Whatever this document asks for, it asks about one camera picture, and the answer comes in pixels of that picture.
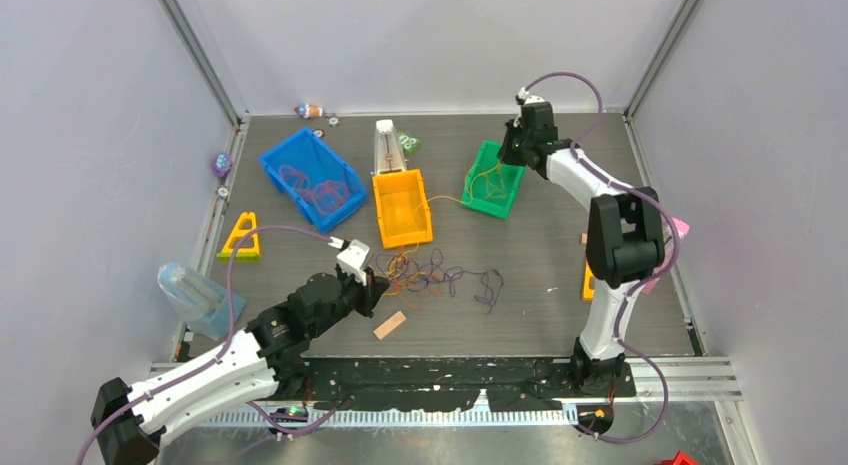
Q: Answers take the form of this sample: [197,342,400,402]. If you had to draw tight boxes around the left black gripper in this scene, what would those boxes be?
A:
[309,266,389,338]

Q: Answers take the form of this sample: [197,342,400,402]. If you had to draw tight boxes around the yellow cable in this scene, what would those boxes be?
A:
[410,158,521,246]

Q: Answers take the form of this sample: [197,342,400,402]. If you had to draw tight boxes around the orange purple cables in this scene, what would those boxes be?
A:
[374,247,506,315]

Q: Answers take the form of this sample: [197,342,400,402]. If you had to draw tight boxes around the red orange cable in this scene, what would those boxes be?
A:
[278,162,352,218]

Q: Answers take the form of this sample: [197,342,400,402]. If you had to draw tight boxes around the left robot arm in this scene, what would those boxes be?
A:
[91,268,390,464]

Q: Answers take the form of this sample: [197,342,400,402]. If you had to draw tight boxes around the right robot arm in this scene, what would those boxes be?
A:
[498,99,665,396]

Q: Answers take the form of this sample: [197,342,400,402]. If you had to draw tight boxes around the green plastic bin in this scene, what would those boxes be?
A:
[460,140,525,219]

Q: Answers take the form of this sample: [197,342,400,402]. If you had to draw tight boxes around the orange plastic bin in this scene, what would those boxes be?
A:
[372,169,434,249]

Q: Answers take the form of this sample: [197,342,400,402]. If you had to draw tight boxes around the green owl toy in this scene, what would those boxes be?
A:
[398,132,421,156]

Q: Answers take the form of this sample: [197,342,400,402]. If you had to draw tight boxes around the yellow triangle block left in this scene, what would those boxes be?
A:
[216,211,262,262]

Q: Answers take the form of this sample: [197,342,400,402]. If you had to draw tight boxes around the yellow triangle block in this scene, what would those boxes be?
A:
[216,211,262,262]
[580,260,595,302]

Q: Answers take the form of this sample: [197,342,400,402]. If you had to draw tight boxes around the blue plastic bin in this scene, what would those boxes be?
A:
[258,128,368,234]

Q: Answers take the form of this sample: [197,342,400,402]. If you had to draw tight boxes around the white metronome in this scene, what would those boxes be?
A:
[374,119,407,175]

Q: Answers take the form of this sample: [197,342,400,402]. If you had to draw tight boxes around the clear blue plastic bag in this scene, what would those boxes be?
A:
[157,262,231,341]

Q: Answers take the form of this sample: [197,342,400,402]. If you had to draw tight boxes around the yellow triangle block right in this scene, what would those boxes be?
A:
[580,260,595,302]

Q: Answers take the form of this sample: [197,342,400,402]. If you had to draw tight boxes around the pink metronome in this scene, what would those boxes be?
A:
[641,217,689,294]

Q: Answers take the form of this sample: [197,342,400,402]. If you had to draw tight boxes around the purple lotus toy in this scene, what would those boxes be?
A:
[212,152,233,179]

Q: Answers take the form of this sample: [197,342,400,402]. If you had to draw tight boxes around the clown figurine toy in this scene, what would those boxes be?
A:
[293,103,325,119]

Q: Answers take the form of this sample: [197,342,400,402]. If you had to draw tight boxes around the red object bottom edge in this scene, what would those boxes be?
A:
[655,451,698,465]

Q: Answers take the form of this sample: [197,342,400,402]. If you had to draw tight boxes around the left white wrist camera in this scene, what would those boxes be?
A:
[328,236,372,285]

